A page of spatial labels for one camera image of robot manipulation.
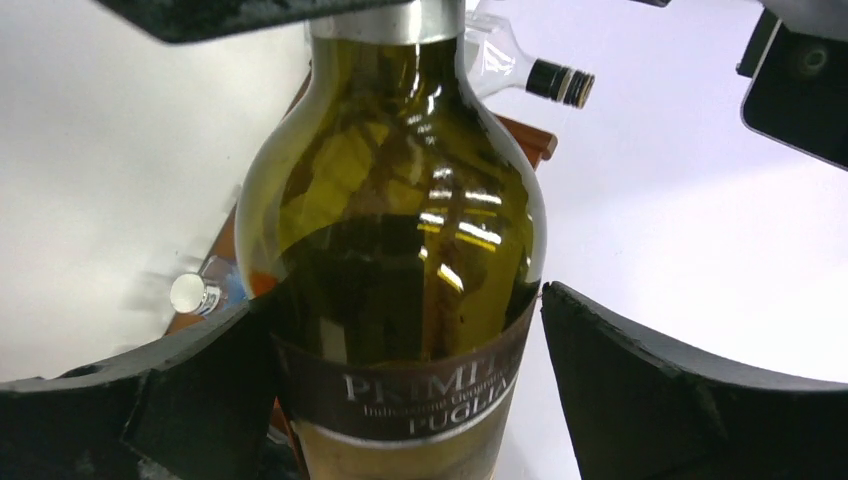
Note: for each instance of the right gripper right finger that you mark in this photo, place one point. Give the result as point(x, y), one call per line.
point(640, 404)

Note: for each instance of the clear bottle black cap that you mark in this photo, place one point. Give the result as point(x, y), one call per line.
point(494, 61)

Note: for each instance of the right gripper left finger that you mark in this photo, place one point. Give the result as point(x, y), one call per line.
point(192, 405)

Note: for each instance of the green wine bottle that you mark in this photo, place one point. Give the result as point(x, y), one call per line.
point(391, 234)

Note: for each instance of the brown wooden wine rack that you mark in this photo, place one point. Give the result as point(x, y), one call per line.
point(538, 146)

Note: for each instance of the blue square bottle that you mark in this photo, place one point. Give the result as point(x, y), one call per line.
point(217, 286)

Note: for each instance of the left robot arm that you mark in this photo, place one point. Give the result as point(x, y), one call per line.
point(796, 58)

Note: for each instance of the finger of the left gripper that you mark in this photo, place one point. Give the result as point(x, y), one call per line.
point(192, 21)

